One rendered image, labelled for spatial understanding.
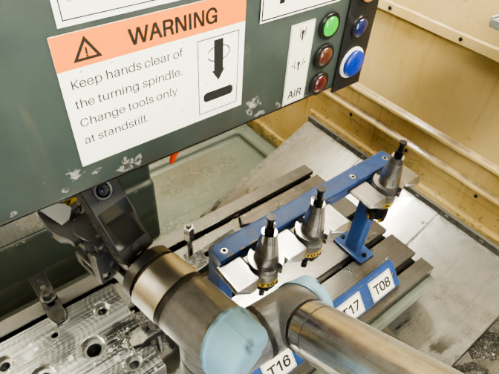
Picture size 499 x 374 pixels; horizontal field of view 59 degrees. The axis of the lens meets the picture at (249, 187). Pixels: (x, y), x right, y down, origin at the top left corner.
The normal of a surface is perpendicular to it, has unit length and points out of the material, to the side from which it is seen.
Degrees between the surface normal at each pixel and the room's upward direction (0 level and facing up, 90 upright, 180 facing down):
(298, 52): 90
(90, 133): 90
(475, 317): 24
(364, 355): 41
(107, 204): 61
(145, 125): 90
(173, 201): 0
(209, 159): 0
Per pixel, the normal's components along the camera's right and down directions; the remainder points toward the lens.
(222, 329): 0.01, -0.57
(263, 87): 0.62, 0.58
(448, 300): -0.27, -0.48
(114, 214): 0.68, 0.08
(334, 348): -0.77, -0.39
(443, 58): -0.78, 0.40
